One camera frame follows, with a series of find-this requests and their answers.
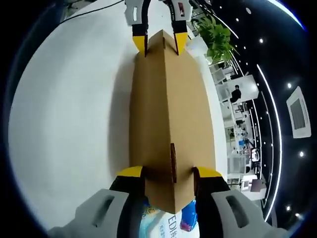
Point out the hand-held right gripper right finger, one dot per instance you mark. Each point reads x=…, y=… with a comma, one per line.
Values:
x=223, y=210

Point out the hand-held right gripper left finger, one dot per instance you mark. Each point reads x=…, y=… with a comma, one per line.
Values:
x=111, y=210

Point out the blue plastic packet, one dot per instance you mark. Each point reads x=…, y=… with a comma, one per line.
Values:
x=189, y=215

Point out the light blue wet wipes pack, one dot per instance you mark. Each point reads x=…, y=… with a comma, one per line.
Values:
x=158, y=223

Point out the brown cardboard shoe box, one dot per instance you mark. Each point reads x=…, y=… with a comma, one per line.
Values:
x=171, y=119

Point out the green potted plant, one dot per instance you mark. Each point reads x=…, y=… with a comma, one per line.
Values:
x=218, y=39

